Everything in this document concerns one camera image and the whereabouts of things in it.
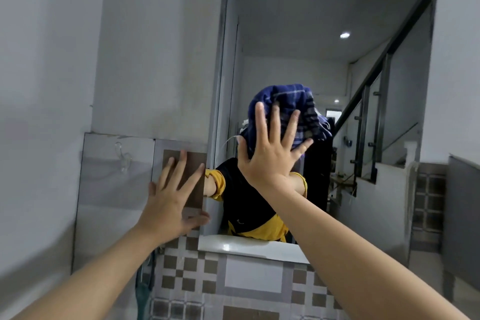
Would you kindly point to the person's left hand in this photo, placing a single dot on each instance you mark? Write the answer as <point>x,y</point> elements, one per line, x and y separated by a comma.
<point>167,211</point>

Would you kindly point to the person's right hand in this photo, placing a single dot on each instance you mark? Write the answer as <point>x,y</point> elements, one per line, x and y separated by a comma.
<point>270,164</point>

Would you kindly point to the blue plaid cloth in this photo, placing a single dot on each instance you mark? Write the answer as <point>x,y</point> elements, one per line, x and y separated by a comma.
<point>288,96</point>

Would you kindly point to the teal squeegee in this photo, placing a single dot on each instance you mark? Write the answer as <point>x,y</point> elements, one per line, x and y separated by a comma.
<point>144,293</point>

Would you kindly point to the frameless wall mirror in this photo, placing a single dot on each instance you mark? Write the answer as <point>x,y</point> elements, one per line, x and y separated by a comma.
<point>300,12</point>

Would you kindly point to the person's left forearm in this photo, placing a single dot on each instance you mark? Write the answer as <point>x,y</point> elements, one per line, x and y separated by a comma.
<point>93,282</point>

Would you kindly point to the person's right forearm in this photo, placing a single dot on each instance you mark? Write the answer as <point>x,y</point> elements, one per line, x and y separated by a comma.
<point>356,267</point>

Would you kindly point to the white paper towel dispenser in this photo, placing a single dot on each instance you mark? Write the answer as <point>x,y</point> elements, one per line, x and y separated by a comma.
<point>463,218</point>

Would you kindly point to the clear wall hook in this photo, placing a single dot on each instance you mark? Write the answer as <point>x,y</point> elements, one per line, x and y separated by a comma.
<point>123,160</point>

